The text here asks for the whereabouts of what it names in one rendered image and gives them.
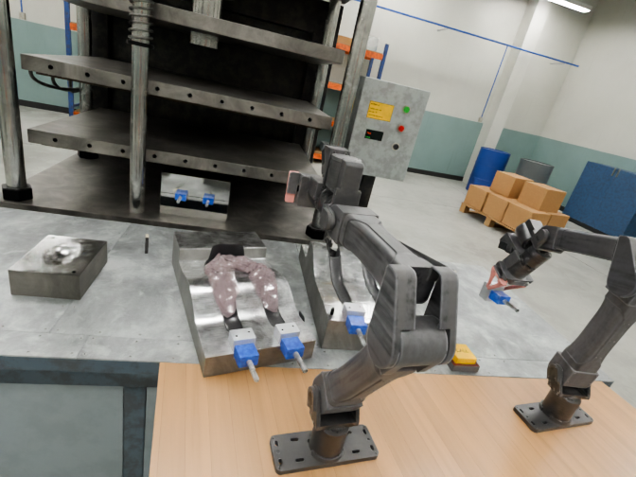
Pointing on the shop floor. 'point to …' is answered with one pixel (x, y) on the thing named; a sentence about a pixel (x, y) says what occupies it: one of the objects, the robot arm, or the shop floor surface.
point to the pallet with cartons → (515, 202)
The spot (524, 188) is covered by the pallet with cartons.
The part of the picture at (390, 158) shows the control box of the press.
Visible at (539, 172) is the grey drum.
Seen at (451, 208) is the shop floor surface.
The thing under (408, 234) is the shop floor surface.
